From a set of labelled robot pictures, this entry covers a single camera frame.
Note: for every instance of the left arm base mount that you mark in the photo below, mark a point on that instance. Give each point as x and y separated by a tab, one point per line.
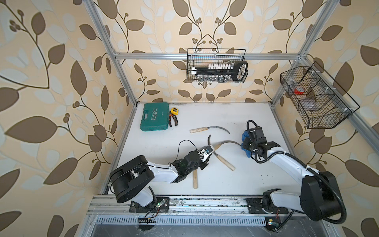
161	203

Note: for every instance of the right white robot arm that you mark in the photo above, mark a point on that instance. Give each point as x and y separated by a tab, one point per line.
319	197

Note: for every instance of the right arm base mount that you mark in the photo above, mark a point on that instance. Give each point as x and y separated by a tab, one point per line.
264	204

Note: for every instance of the red handled pliers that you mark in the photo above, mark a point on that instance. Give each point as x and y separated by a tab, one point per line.
174	118

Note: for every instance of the right black wire basket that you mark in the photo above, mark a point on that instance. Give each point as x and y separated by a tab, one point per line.
326	102

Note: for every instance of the green plastic tool case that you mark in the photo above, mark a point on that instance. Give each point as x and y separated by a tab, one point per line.
155	117

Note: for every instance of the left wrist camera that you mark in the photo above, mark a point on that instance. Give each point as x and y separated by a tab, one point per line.
206	152

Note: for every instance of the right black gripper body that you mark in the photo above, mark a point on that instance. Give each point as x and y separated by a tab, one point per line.
248	144

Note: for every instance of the black wire basket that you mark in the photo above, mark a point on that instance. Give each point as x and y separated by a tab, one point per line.
204	56
326	102

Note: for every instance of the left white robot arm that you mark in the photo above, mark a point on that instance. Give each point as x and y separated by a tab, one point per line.
131	180

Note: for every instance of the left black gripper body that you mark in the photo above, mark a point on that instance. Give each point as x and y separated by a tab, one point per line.
198	164

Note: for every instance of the red item in basket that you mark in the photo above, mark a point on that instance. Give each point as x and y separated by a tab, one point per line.
299	91

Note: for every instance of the yellow tape measure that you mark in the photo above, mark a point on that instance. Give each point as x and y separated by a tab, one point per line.
174	111

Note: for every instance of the blue grey microfiber rag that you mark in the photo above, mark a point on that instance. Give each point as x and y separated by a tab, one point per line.
244	138

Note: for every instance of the rear black wire basket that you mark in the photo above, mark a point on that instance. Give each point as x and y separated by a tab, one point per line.
204	56

